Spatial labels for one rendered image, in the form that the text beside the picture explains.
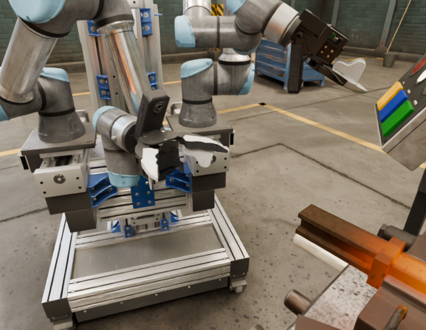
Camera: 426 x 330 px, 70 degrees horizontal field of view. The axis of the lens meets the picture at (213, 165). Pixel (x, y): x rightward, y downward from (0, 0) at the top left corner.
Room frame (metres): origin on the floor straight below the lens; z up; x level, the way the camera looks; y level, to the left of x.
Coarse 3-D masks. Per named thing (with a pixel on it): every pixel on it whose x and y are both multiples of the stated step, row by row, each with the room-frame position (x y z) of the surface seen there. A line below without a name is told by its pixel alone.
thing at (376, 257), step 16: (320, 208) 0.29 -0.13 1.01; (304, 224) 0.29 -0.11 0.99; (320, 224) 0.27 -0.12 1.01; (336, 224) 0.27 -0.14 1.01; (352, 224) 0.27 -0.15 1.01; (320, 240) 0.27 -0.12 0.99; (336, 240) 0.26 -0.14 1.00; (352, 240) 0.24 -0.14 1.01; (368, 240) 0.24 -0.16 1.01; (384, 240) 0.24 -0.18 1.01; (400, 240) 0.24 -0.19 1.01; (336, 256) 0.25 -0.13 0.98; (352, 256) 0.24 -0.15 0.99; (368, 256) 0.23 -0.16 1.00; (384, 256) 0.21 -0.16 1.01; (400, 256) 0.22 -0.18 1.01; (368, 272) 0.22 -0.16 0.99; (384, 272) 0.20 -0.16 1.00; (400, 272) 0.20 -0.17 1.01; (416, 272) 0.20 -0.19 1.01; (416, 288) 0.19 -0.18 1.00
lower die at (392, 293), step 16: (416, 240) 0.26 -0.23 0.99; (416, 256) 0.24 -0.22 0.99; (384, 288) 0.20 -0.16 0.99; (400, 288) 0.19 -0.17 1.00; (368, 304) 0.18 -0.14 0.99; (384, 304) 0.18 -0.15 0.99; (400, 304) 0.18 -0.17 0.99; (416, 304) 0.18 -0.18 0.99; (368, 320) 0.16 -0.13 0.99; (384, 320) 0.16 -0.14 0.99; (416, 320) 0.16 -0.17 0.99
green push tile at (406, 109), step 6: (408, 102) 0.64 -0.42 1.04; (402, 108) 0.63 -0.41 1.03; (408, 108) 0.60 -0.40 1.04; (396, 114) 0.64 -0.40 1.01; (402, 114) 0.61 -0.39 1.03; (408, 114) 0.59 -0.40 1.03; (390, 120) 0.64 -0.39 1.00; (396, 120) 0.61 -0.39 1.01; (402, 120) 0.59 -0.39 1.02; (384, 126) 0.64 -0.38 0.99; (390, 126) 0.61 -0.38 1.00; (396, 126) 0.60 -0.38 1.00; (384, 132) 0.61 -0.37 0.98; (390, 132) 0.60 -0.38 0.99
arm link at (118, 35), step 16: (112, 0) 0.78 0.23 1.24; (112, 16) 0.78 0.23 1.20; (128, 16) 0.80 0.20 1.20; (112, 32) 0.78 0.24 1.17; (128, 32) 0.80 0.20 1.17; (112, 48) 0.78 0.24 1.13; (128, 48) 0.78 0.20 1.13; (128, 64) 0.77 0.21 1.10; (128, 80) 0.77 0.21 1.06; (144, 80) 0.78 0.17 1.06; (128, 96) 0.76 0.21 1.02
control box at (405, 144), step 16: (416, 64) 0.84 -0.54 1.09; (400, 80) 0.85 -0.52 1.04; (416, 80) 0.73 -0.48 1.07; (416, 96) 0.64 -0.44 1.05; (416, 112) 0.57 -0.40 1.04; (400, 128) 0.57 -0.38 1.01; (416, 128) 0.56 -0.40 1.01; (384, 144) 0.58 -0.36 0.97; (400, 144) 0.56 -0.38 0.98; (416, 144) 0.55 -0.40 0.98; (400, 160) 0.56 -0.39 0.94; (416, 160) 0.55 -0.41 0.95
